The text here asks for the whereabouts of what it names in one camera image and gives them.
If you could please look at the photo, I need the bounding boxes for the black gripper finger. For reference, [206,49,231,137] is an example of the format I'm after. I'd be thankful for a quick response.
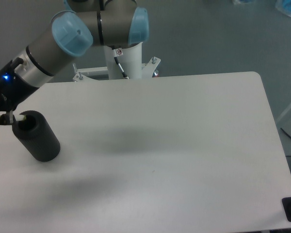
[0,111,16,126]

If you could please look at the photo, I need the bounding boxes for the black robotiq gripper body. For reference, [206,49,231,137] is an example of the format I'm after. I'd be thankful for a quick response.
[0,59,38,112]

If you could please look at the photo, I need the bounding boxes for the red tulip bouquet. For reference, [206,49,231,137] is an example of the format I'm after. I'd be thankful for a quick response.
[0,114,26,126]

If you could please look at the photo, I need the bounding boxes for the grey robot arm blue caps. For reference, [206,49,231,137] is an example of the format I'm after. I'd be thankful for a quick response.
[0,0,149,125]

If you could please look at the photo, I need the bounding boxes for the black ribbed cylindrical vase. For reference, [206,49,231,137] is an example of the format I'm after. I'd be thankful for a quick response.
[12,110,61,162]

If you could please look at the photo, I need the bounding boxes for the blue plastic bag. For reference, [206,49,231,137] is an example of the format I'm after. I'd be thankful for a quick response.
[231,0,291,17]

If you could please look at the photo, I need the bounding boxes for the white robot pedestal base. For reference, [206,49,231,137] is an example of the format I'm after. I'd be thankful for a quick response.
[73,43,162,82]

